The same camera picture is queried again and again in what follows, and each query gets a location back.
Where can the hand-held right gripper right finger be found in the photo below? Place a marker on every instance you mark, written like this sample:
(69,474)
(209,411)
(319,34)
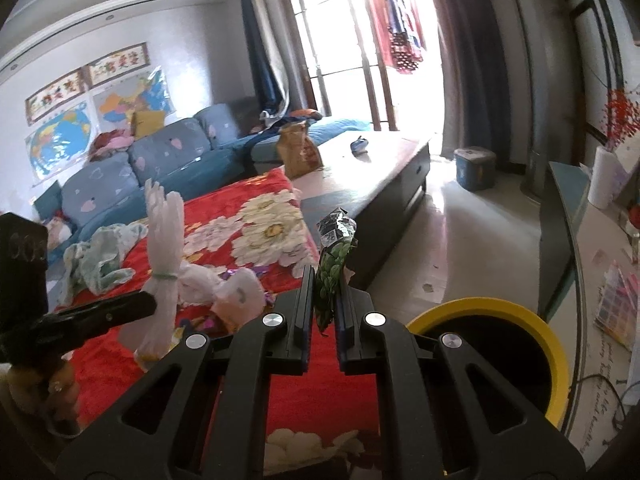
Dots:
(345,340)

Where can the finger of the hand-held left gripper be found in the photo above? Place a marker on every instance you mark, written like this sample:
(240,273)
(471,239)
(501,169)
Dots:
(105,312)

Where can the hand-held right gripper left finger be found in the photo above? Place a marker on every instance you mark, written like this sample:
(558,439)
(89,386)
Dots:
(301,320)

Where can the green snack packet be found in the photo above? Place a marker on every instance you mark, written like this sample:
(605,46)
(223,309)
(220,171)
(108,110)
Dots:
(331,270)

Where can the white plastic bag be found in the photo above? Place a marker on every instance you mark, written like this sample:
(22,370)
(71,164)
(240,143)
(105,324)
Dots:
(165,240)

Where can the person's left hand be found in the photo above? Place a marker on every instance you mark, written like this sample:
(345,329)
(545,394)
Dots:
(52,395)

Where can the light green cloth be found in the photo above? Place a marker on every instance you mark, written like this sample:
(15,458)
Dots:
(102,255)

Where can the orange patterned cloth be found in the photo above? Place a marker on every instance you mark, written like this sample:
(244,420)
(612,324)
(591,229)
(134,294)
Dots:
(60,232)

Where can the world map poster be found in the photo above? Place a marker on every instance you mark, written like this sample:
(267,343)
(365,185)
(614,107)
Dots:
(57,142)

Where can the red floral blanket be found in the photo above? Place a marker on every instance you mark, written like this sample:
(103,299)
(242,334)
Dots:
(227,197)

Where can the dark low table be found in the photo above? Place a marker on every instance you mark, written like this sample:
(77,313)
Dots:
(390,195)

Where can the pink clothes pile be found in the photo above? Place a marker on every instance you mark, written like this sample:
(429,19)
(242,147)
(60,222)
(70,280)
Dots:
(111,144)

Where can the brown paper bag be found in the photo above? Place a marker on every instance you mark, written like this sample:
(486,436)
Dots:
(297,152)

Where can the blue patterned sofa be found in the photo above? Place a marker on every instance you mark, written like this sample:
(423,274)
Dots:
(165,155)

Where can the small blue item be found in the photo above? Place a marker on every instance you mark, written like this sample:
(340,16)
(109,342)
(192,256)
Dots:
(360,146)

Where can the framed embroidery picture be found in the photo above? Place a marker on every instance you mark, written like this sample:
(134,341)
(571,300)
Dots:
(119,64)
(55,94)

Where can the clothes heap on sofa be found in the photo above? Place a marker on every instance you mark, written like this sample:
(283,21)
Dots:
(292,117)

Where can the blue storage box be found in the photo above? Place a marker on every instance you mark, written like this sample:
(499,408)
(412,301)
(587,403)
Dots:
(474,170)

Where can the country map poster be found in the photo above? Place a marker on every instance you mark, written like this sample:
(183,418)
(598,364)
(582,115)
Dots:
(135,92)

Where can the dark side cabinet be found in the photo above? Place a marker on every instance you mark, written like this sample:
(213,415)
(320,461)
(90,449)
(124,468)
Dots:
(555,240)

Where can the blue curtain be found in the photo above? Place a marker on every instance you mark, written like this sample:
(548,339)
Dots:
(260,60)

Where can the colourful paper pad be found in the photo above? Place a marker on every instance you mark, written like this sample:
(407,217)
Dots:
(620,305)

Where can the hanging red clothes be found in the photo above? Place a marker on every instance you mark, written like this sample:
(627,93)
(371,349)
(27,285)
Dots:
(400,35)

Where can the dark brown curtain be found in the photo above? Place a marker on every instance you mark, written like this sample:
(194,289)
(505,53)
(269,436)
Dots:
(465,60)

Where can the white paper towel roll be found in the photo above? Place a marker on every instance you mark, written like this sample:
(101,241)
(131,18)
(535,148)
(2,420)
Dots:
(605,180)

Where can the grey tower air conditioner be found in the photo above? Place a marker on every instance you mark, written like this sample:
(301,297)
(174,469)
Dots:
(527,85)

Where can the red flower decoration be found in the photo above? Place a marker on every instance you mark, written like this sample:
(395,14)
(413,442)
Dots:
(620,115)

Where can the brown glass door frame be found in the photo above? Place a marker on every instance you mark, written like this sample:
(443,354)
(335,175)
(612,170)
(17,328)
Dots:
(372,95)

